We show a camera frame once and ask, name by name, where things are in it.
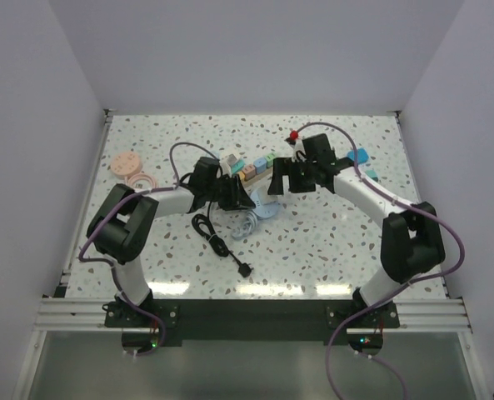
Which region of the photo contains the black power cable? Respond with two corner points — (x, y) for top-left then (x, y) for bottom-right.
(191, 199), (256, 279)

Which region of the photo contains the pink coiled cable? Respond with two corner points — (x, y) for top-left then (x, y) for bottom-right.
(123, 173), (161, 195)

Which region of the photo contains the light blue round socket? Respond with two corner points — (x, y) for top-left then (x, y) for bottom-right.
(250, 186), (280, 220)

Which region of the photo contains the light blue cube plug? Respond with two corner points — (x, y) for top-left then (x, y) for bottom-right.
(252, 157), (267, 174)

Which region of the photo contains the teal cube plug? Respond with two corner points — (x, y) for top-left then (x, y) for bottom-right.
(365, 170), (379, 183)

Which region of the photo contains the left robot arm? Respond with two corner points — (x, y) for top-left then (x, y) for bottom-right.
(85, 157), (256, 327)

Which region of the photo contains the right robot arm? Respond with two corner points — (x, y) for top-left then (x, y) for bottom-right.
(267, 131), (446, 328)

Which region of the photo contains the white red wrist camera mount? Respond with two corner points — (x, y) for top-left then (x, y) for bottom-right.
(285, 130), (307, 162)

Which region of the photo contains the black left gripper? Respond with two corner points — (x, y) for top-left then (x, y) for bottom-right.
(205, 173), (254, 211)

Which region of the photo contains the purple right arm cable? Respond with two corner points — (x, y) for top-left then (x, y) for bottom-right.
(296, 121), (467, 400)

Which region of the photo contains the aluminium frame rail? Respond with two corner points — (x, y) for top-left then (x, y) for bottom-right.
(11, 110), (493, 400)

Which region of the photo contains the beige power strip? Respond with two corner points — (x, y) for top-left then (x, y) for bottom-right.
(237, 152), (277, 187)

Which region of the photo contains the white square adapter plug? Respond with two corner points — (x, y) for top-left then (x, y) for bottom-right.
(220, 153), (240, 176)

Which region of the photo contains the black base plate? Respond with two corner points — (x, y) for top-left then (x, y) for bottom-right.
(103, 298), (402, 349)

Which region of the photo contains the tan cube plug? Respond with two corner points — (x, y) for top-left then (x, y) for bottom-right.
(242, 164), (257, 180)

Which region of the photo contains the blue square adapter plug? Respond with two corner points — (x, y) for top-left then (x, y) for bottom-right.
(347, 147), (369, 165)

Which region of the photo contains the pink round socket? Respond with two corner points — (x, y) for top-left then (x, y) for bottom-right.
(110, 151), (142, 179)

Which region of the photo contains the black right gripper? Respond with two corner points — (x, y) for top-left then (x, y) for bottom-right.
(268, 157), (317, 196)

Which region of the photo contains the green cube plug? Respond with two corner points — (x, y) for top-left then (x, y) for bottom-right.
(265, 153), (276, 168)

